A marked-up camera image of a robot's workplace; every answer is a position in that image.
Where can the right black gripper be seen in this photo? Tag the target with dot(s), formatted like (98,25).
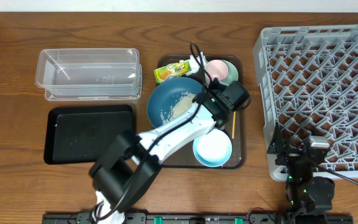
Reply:
(278,145)

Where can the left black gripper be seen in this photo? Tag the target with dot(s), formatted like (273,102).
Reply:
(224,121)

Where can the pile of rice grains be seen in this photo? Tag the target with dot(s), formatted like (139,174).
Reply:
(180,106)

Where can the pink cup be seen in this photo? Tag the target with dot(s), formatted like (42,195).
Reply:
(217,69)

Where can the wooden chopstick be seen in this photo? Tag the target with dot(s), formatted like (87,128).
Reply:
(233,125)

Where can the light green saucer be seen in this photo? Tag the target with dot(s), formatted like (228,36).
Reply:
(232,75)

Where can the dark blue plate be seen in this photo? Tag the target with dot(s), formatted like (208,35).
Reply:
(166,95)

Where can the light blue bowl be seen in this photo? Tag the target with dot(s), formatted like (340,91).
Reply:
(213,149)

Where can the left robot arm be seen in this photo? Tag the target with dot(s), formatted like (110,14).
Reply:
(123,174)

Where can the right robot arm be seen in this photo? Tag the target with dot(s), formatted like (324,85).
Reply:
(311,196)

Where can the grey dishwasher rack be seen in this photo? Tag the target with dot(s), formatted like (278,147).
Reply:
(308,79)

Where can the crumpled white tissue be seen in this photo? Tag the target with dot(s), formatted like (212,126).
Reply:
(194,64)

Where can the brown serving tray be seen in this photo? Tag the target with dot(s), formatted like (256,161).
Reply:
(185,159)

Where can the green yellow snack wrapper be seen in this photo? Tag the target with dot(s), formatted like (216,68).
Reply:
(171,70)

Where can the clear plastic bin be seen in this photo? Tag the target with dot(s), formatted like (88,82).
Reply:
(90,74)

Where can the black plastic tray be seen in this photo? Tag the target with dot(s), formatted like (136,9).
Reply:
(80,134)

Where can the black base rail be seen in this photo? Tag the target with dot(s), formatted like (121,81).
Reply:
(142,218)

